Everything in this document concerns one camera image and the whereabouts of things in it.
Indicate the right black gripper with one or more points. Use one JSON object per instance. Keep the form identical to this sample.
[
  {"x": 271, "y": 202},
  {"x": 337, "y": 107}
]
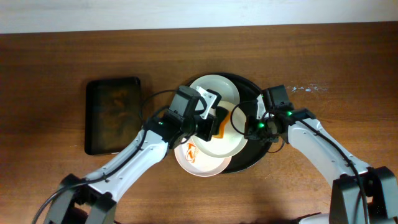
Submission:
[{"x": 253, "y": 133}]

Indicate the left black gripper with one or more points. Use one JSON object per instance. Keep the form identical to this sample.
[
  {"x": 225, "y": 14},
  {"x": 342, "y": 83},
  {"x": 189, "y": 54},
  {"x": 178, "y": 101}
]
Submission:
[{"x": 206, "y": 128}]

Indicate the green and orange sponge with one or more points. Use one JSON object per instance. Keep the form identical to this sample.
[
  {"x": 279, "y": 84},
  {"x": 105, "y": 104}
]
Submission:
[{"x": 222, "y": 118}]

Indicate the cream plate with sauce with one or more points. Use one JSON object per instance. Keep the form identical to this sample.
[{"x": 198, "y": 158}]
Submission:
[{"x": 231, "y": 144}]

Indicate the grey-white plate with sauce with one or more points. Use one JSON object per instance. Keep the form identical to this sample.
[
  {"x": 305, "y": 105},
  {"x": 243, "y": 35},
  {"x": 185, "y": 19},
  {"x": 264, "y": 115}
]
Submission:
[{"x": 226, "y": 88}]

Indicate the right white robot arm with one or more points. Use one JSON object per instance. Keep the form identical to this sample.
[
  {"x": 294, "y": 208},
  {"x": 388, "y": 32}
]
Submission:
[{"x": 360, "y": 193}]

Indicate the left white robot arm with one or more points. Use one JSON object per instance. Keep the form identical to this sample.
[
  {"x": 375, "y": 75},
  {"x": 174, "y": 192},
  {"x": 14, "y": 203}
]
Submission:
[{"x": 94, "y": 198}]

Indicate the round black tray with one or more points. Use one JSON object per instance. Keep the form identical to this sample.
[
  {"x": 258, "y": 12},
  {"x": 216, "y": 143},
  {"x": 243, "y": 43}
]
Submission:
[{"x": 253, "y": 151}]

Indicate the rectangular black tray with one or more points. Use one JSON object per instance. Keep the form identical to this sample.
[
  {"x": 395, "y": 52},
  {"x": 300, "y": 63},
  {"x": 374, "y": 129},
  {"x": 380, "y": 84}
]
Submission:
[{"x": 111, "y": 114}]

